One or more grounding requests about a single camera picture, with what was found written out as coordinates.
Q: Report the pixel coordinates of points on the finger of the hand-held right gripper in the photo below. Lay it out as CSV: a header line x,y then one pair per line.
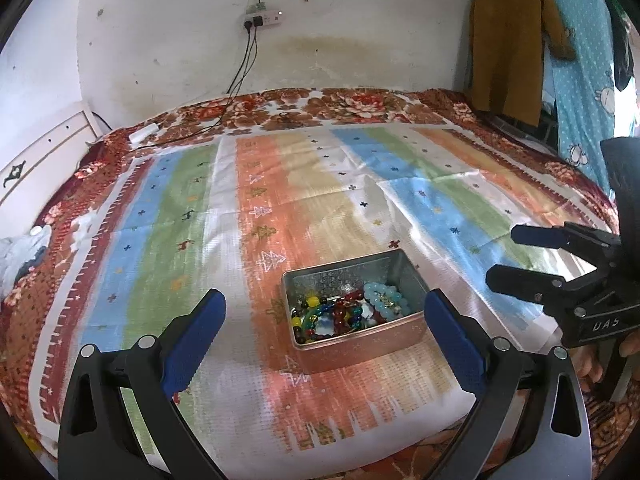
x,y
540,236
520,282

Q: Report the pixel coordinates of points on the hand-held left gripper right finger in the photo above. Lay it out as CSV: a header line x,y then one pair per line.
x,y
455,345

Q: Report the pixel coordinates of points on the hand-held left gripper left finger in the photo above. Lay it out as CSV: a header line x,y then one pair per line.
x,y
195,340

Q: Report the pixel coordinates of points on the silver metal tin box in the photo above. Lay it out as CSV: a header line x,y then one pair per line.
x,y
360,355

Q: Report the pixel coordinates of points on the person's right hand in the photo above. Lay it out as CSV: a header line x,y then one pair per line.
x,y
587,362

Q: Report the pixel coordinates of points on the striped printed mat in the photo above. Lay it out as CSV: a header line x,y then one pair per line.
x,y
175,220

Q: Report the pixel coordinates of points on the blue dotted cartoon cloth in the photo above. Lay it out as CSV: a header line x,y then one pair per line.
x,y
585,85

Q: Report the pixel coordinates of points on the dark hanging garment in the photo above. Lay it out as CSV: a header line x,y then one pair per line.
x,y
622,35

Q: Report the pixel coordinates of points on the white crumpled cloth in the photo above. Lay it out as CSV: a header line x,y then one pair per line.
x,y
20,255

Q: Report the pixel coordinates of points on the brown hanging garment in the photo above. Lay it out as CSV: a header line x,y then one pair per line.
x,y
505,35

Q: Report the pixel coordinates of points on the white wooden headboard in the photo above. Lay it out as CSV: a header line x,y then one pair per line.
x,y
45,155

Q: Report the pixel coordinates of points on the white power strip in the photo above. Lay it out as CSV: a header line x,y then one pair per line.
x,y
265,17

